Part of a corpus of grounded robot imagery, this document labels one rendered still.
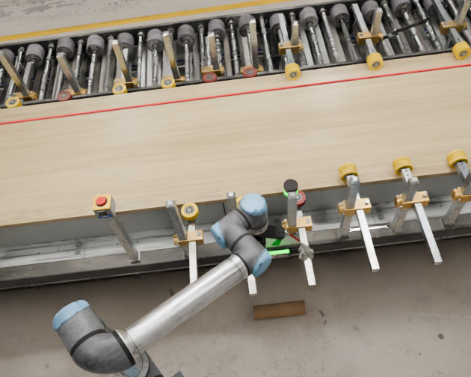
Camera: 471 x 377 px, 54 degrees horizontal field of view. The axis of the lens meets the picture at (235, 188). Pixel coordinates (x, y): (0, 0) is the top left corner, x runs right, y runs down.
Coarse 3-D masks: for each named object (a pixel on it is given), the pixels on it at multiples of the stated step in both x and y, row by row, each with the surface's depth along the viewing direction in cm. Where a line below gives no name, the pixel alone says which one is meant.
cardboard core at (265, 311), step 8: (264, 304) 275; (272, 304) 273; (280, 304) 273; (288, 304) 272; (296, 304) 271; (304, 304) 271; (256, 312) 271; (264, 312) 271; (272, 312) 271; (280, 312) 271; (288, 312) 271; (296, 312) 271; (304, 312) 271
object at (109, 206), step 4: (96, 196) 186; (100, 196) 186; (104, 196) 186; (108, 196) 186; (108, 200) 185; (112, 200) 188; (96, 204) 184; (104, 204) 184; (108, 204) 184; (112, 204) 187; (96, 208) 183; (100, 208) 183; (104, 208) 183; (108, 208) 183; (112, 208) 187; (96, 212) 185; (108, 212) 185; (112, 212) 186; (96, 216) 187; (112, 216) 188
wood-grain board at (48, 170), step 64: (384, 64) 258; (448, 64) 254; (0, 128) 257; (64, 128) 253; (128, 128) 249; (192, 128) 245; (256, 128) 241; (320, 128) 237; (384, 128) 233; (448, 128) 230; (0, 192) 232; (64, 192) 229; (128, 192) 225; (192, 192) 222; (256, 192) 219
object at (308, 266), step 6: (300, 210) 216; (300, 216) 214; (300, 228) 211; (300, 234) 209; (306, 234) 209; (300, 240) 209; (306, 240) 207; (306, 264) 201; (306, 270) 199; (312, 270) 199; (312, 276) 198; (312, 282) 196
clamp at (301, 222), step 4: (308, 216) 213; (284, 220) 215; (300, 220) 212; (304, 220) 212; (284, 224) 212; (288, 224) 211; (296, 224) 211; (300, 224) 211; (304, 224) 211; (308, 224) 210; (312, 224) 210; (284, 228) 211; (288, 228) 210; (292, 228) 211; (296, 228) 211; (308, 228) 212; (312, 228) 212; (292, 232) 214; (296, 232) 214
